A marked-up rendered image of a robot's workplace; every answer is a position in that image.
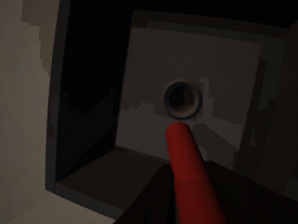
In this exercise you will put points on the grey square plate with hole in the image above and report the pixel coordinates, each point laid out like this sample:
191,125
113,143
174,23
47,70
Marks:
160,65

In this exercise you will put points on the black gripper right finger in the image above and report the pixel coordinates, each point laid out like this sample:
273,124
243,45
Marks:
247,202

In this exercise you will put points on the red peg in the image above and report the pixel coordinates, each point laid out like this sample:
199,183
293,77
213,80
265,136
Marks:
197,199

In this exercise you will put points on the dark grey open box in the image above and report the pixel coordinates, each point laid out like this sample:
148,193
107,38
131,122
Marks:
84,165

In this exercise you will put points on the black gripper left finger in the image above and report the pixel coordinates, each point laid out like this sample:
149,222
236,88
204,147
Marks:
156,204

